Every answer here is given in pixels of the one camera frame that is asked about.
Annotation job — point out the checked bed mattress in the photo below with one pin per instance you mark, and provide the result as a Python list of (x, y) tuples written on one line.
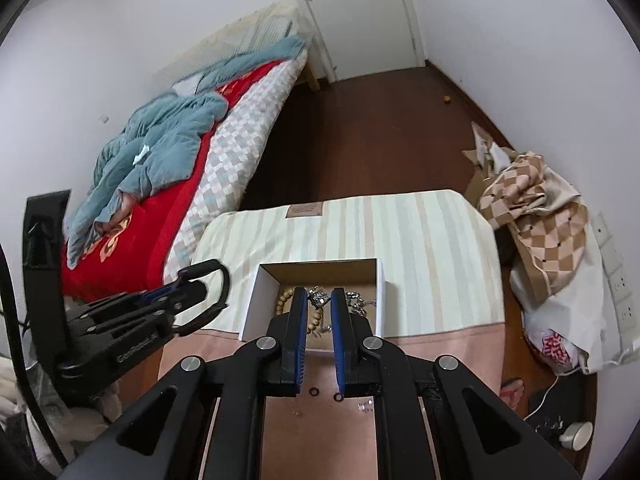
[(240, 145)]

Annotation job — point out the beige checkered cloth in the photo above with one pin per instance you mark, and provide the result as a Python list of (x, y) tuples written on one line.
[(540, 210)]

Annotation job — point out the white cardboard box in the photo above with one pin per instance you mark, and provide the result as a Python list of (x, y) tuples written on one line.
[(260, 305)]

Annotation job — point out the white bag with red print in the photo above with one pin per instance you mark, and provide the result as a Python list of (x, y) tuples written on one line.
[(555, 347)]

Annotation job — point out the clear crystal earring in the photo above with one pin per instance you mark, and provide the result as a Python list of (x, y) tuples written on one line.
[(366, 406)]

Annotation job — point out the grey-blue quilt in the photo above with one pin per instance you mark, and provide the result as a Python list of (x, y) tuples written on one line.
[(155, 145)]

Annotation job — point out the white fluffy cloth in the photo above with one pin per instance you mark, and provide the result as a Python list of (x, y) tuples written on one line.
[(75, 425)]

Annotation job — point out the wooden bed leg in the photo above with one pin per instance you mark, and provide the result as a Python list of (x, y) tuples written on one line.
[(313, 80)]

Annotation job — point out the white round cup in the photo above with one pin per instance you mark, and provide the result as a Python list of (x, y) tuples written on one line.
[(575, 435)]

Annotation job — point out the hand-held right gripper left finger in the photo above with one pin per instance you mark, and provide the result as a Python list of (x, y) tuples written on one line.
[(300, 340)]

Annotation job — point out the white door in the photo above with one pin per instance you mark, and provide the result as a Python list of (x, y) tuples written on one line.
[(360, 10)]

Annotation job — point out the pink slipper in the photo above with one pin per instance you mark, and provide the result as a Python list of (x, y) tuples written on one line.
[(512, 391)]

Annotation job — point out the cream quilted pillow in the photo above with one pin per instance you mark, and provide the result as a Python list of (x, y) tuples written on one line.
[(240, 35)]

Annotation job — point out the bed with red sheet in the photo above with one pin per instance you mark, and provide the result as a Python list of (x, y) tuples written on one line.
[(165, 210)]

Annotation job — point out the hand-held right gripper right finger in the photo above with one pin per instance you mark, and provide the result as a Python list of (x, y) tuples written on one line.
[(339, 340)]

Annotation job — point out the striped beige tablecloth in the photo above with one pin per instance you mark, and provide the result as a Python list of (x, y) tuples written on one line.
[(425, 260)]

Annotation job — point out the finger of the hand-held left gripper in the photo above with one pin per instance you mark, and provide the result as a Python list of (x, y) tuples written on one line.
[(150, 321), (162, 294)]

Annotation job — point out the torn cardboard pieces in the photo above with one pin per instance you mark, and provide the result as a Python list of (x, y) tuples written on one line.
[(482, 160)]

